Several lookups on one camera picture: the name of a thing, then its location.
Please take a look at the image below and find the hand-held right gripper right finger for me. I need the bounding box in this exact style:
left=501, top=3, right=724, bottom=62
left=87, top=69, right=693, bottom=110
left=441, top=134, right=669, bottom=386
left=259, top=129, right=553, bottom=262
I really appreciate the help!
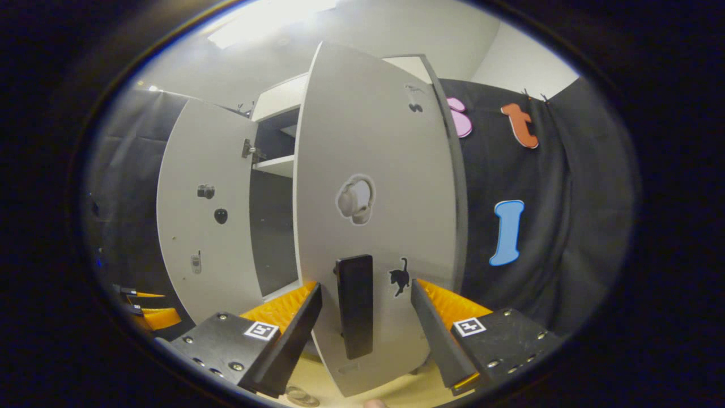
left=410, top=279, right=561, bottom=396

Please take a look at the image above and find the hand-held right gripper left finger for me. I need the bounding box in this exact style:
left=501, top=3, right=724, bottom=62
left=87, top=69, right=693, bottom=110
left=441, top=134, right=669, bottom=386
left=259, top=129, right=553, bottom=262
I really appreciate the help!
left=169, top=282, right=323, bottom=398

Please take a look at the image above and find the round clear coaster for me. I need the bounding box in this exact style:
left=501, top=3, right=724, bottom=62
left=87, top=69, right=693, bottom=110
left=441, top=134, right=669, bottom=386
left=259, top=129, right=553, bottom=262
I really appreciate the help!
left=285, top=385, right=321, bottom=407

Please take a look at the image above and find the white cabinet door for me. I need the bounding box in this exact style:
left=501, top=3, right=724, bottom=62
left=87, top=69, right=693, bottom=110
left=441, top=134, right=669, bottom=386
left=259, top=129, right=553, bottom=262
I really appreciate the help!
left=156, top=99, right=264, bottom=324
left=293, top=41, right=470, bottom=397

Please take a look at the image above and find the white cabinet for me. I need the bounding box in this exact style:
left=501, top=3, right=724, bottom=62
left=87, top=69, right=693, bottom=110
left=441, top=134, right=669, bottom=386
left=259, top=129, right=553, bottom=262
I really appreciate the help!
left=248, top=54, right=448, bottom=301

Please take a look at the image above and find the white cabinet shelf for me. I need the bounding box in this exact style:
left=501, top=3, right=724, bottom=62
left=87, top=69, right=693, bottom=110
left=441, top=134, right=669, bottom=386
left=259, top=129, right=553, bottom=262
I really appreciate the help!
left=253, top=155, right=295, bottom=179

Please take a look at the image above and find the black backdrop cloth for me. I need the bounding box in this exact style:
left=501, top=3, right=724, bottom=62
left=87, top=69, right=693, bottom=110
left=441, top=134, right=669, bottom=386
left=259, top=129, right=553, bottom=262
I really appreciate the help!
left=439, top=76, right=638, bottom=335
left=85, top=88, right=190, bottom=341

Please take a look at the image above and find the black right door handle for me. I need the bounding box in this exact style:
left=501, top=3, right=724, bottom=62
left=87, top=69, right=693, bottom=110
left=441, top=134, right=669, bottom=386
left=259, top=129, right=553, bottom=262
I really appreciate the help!
left=334, top=254, right=374, bottom=360

